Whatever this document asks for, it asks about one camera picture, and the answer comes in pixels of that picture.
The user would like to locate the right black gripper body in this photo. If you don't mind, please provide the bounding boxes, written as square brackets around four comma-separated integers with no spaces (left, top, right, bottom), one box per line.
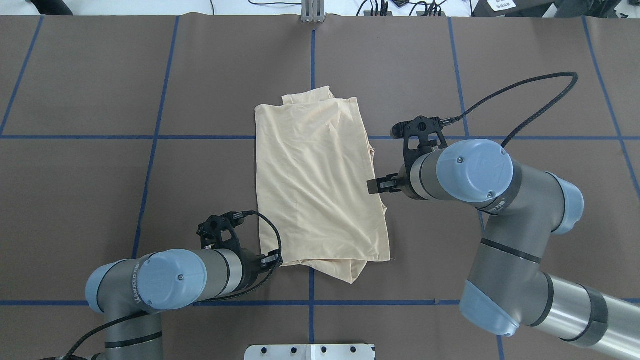
[366,175,406,195]

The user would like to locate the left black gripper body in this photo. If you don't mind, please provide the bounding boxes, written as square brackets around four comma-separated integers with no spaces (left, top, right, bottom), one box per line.
[258,252,282,271]

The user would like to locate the cream long-sleeve printed shirt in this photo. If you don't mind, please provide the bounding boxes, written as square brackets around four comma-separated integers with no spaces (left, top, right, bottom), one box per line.
[254,86,391,284]

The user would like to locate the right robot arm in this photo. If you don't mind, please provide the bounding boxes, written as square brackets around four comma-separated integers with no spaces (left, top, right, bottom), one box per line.
[366,139,640,360]

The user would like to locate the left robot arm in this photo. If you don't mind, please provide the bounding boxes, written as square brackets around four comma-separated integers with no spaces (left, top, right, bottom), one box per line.
[61,249,282,360]

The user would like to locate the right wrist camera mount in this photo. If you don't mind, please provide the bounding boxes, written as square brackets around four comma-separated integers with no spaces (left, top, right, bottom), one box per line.
[390,116,448,173]

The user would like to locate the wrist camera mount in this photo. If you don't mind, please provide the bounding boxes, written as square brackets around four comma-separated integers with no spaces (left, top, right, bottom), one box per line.
[196,211,245,253]
[390,116,448,173]

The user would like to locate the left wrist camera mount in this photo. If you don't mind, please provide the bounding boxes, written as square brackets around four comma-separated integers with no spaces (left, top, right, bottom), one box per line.
[196,211,245,253]

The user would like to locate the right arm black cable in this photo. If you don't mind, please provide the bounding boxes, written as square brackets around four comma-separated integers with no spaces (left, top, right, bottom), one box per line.
[440,72,579,148]

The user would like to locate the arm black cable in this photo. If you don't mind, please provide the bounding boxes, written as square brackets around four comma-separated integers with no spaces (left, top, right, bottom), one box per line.
[440,72,579,148]
[60,210,284,360]

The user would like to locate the white camera post base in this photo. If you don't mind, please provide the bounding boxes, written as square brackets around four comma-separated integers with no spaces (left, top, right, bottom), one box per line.
[244,343,377,360]

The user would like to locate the aluminium frame post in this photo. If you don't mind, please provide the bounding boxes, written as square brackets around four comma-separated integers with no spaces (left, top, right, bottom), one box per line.
[301,0,326,23]

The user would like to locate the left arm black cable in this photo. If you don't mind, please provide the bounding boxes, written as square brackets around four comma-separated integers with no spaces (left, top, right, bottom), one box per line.
[60,210,284,360]

